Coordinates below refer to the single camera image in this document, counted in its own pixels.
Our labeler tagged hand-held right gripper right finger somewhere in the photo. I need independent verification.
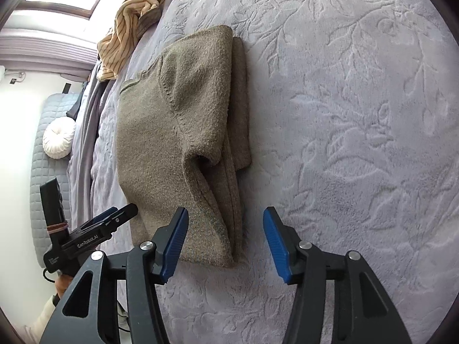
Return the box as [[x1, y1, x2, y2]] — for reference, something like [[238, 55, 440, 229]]
[[262, 206, 414, 344]]

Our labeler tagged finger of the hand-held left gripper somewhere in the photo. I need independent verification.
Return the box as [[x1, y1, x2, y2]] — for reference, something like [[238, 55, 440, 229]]
[[86, 207, 120, 225], [106, 203, 139, 224]]

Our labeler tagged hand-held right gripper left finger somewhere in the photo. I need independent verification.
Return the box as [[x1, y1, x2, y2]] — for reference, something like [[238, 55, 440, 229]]
[[39, 207, 189, 344]]

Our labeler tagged brown knit sweater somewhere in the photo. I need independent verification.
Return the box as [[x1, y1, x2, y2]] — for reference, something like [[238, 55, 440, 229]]
[[116, 25, 252, 269]]

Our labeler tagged person's left forearm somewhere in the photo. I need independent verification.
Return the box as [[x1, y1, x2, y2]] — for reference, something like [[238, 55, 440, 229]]
[[23, 296, 60, 341]]

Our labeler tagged person's left hand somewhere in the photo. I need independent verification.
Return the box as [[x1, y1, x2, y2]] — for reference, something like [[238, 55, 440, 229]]
[[55, 274, 77, 300]]

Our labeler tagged round white cushion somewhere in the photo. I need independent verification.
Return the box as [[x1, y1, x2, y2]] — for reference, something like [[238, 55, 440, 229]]
[[42, 117, 77, 159]]

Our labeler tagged black clothing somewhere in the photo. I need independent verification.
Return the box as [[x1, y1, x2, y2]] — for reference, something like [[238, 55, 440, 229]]
[[65, 79, 90, 120]]

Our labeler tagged lilac embossed blanket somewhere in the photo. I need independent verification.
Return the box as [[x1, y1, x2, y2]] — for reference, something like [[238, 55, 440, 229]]
[[68, 0, 459, 344]]

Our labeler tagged beige striped garment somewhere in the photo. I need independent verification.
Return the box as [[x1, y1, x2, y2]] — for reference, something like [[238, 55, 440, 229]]
[[97, 0, 187, 82]]

